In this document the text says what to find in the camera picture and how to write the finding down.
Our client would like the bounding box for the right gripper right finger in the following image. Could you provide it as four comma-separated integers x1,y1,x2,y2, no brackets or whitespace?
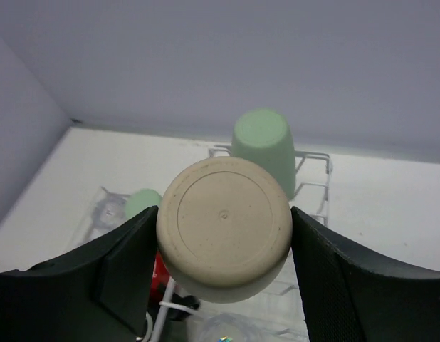
291,207,440,341

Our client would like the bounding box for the red mug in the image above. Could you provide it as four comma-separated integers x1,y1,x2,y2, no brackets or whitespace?
149,252,170,305

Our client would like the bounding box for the beige cup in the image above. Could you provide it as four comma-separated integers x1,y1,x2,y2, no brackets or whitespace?
157,157,292,304

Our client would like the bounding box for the tall white wire rack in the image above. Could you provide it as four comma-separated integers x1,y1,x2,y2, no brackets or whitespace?
207,144,335,296

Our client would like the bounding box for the green cup in low rack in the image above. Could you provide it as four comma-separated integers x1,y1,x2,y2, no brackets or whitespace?
124,188,162,219

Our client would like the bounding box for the light green cup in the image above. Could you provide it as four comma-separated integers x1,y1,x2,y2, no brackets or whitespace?
231,108,296,200

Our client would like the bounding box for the clear glass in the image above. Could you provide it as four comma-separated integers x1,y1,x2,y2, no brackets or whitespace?
193,313,309,341
90,187,130,233

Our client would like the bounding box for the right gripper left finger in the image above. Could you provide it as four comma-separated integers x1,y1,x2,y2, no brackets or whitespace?
0,207,158,341

